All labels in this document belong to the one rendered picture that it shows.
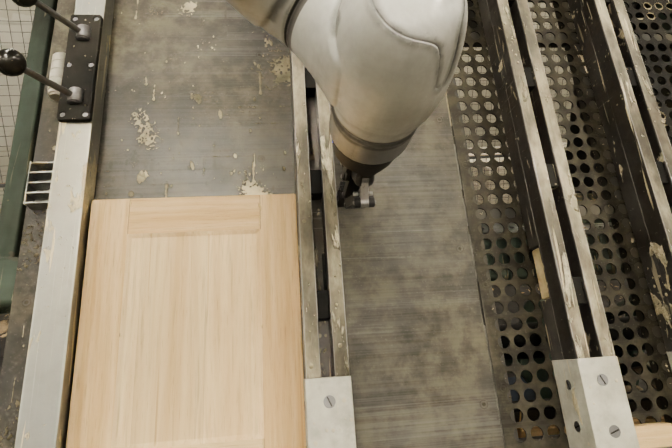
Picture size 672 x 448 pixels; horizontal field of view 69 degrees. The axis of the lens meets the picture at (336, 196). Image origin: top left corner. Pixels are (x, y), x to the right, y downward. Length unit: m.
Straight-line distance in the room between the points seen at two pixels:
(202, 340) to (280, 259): 0.16
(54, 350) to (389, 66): 0.59
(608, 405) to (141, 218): 0.72
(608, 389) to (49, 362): 0.76
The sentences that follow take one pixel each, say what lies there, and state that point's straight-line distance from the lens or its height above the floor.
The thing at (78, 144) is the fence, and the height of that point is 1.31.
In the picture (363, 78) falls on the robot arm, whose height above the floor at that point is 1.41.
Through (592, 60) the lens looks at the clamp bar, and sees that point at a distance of 1.08.
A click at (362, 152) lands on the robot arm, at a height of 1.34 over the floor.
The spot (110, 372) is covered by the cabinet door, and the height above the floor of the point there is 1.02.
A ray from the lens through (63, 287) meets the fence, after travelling 0.79.
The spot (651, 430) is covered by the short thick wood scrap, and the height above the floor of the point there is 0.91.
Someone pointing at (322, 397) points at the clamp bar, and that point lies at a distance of 0.69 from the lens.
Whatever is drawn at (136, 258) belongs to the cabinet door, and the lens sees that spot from 0.79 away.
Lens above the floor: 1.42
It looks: 15 degrees down
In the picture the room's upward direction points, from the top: straight up
